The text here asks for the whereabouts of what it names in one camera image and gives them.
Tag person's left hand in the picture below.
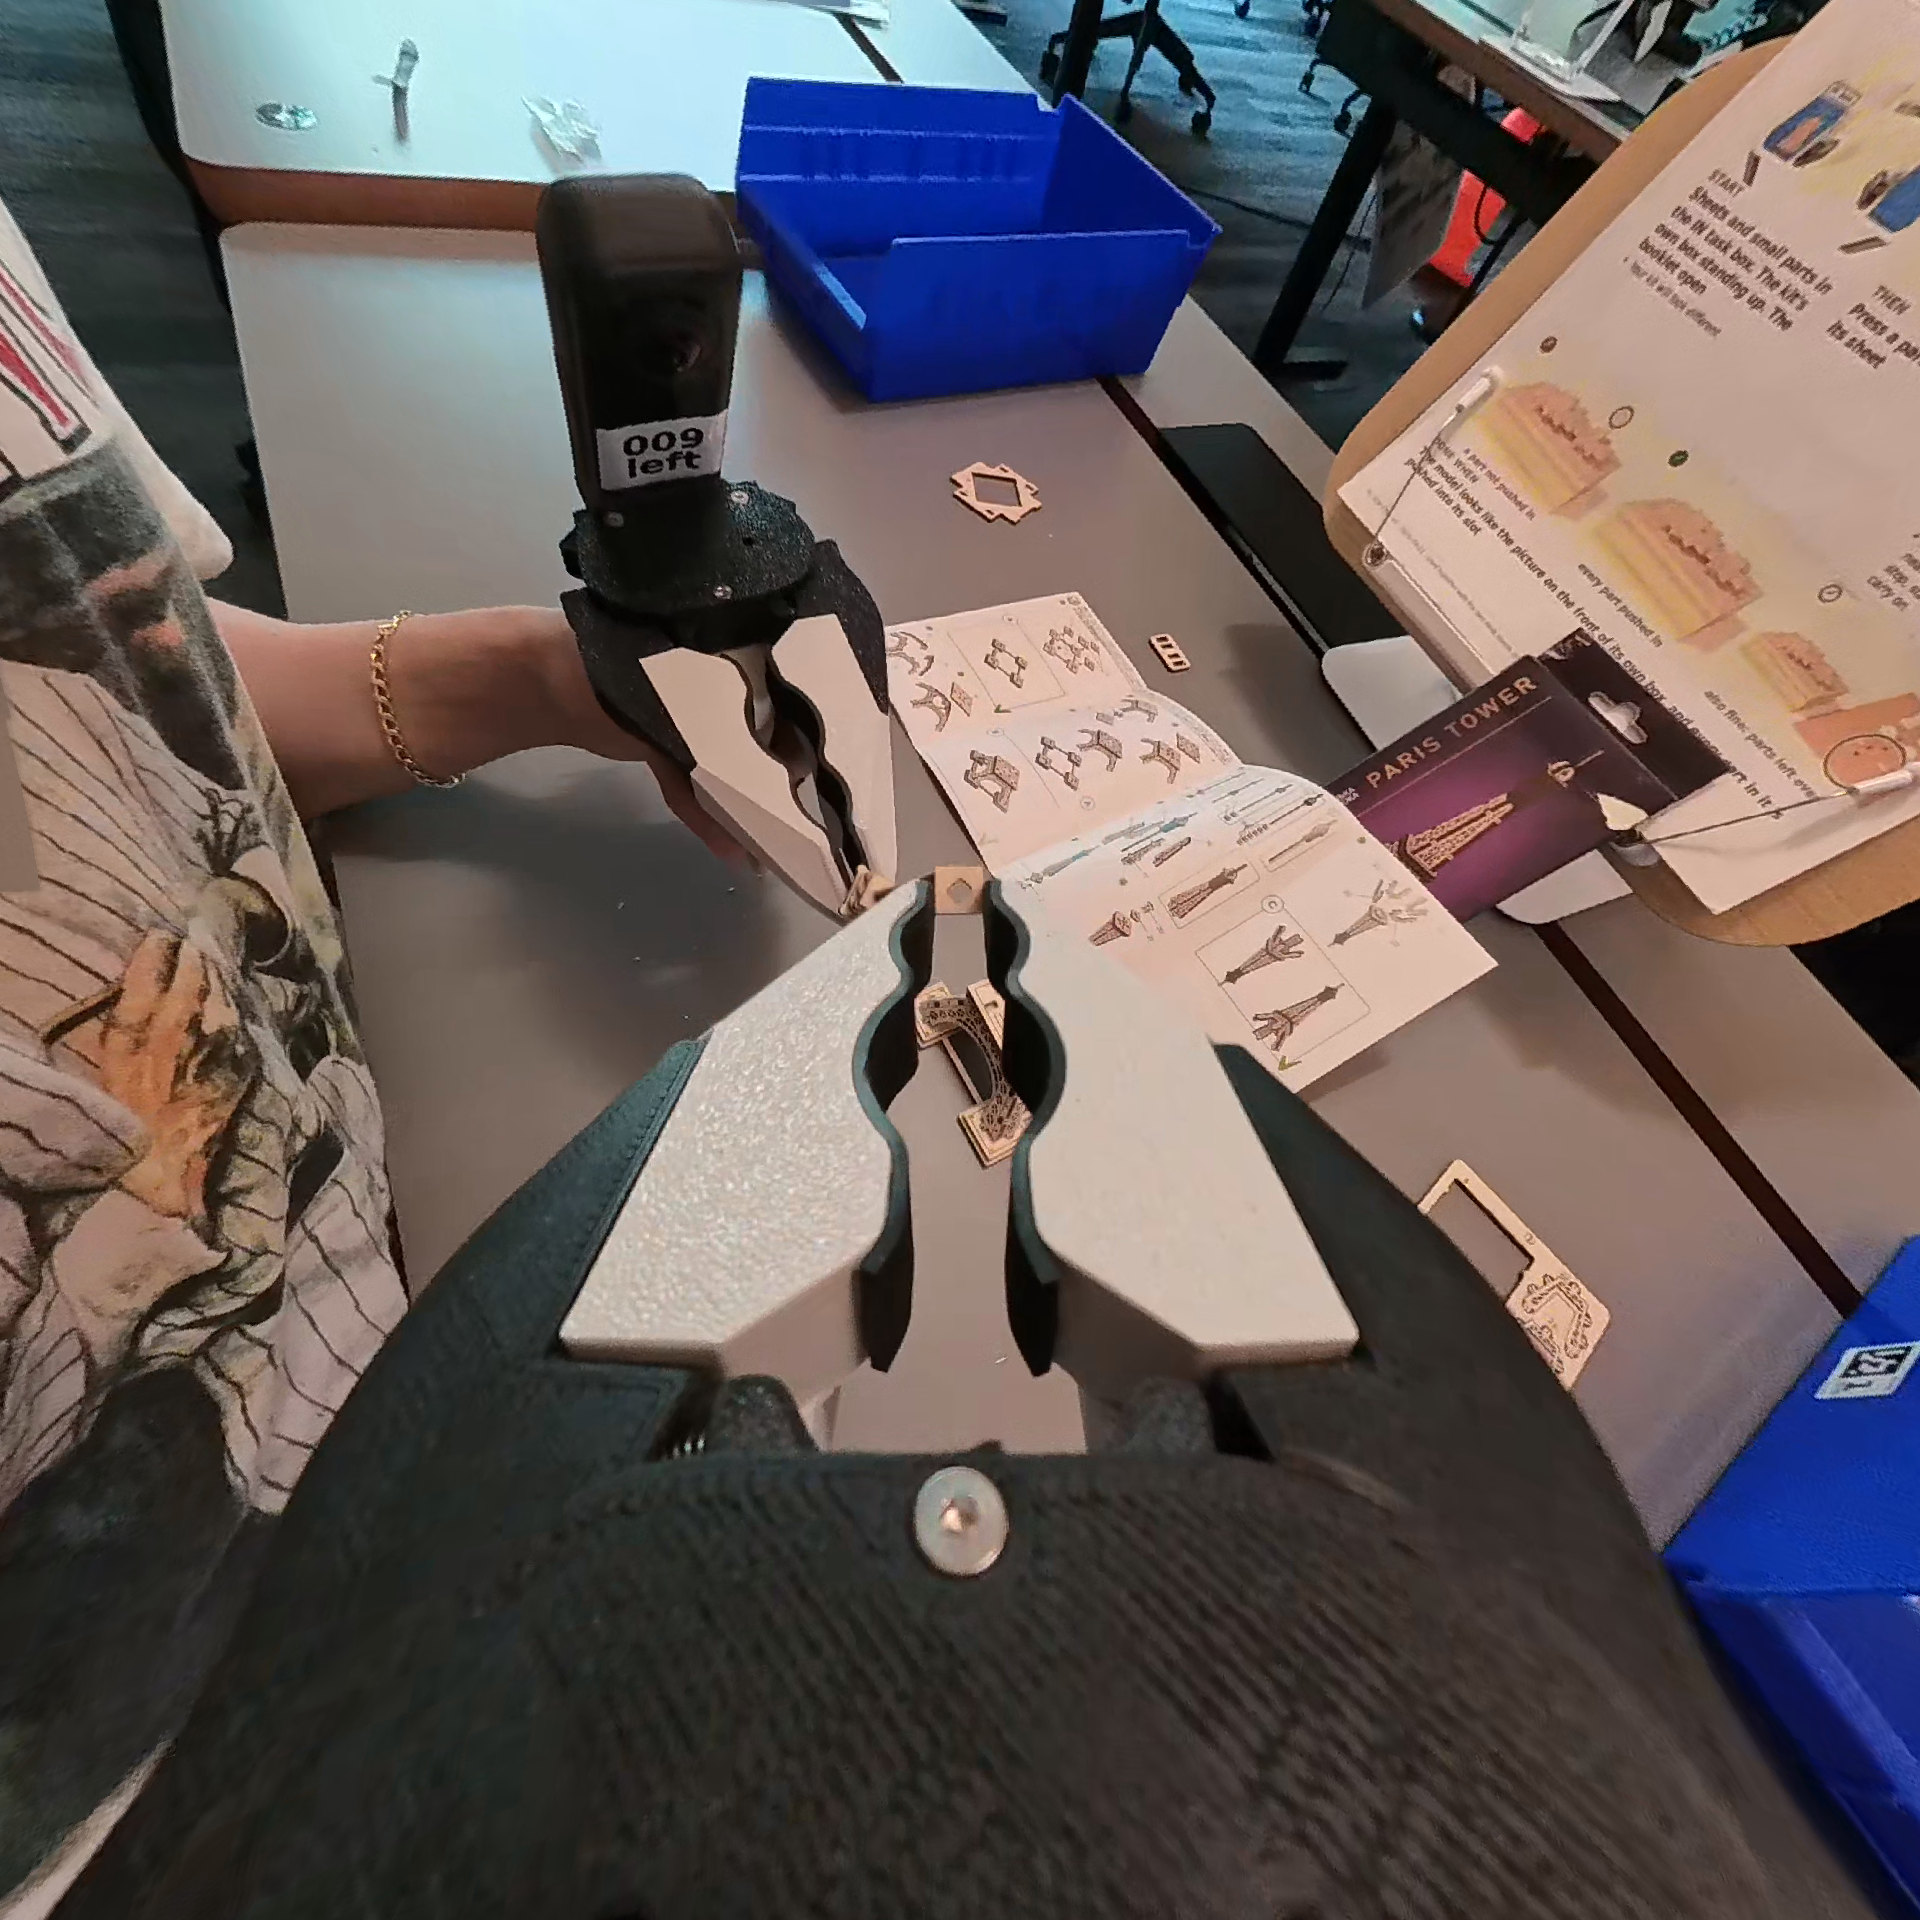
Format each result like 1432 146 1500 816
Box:
462 604 754 864

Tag orange cone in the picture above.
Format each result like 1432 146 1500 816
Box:
1425 106 1548 295

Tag folded instruction leaflet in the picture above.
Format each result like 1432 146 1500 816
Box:
885 589 1502 1094

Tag curved engraved wooden piece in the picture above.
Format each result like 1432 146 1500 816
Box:
941 982 1038 1167

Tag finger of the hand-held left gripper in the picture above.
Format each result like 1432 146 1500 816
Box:
769 612 904 890
640 647 864 917

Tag white desk wooden edge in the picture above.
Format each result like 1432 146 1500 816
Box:
157 0 1052 232

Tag person in printed shirt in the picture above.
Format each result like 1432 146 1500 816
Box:
0 194 414 1920

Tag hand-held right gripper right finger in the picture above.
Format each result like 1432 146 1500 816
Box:
984 880 1364 1450

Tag gold chain bracelet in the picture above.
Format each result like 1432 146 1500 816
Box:
368 607 466 792

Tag purple tower kit package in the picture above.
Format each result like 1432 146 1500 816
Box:
1328 631 1734 923

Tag wooden parts sheet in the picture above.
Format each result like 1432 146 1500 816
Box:
1418 1158 1611 1389

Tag hanging paper tag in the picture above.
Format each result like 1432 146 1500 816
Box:
1362 119 1465 308

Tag person's left forearm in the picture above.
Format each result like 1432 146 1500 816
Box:
210 596 472 818

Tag wooden document board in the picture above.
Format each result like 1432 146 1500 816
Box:
1323 36 1920 951

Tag black office chair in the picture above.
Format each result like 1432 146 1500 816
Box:
1038 0 1221 139

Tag tagged blue plastic bin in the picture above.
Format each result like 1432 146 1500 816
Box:
1662 1236 1920 1920

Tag beige desk black legs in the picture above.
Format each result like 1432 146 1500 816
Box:
1253 0 1696 376

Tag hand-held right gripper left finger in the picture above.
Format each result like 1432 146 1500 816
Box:
557 880 936 1445

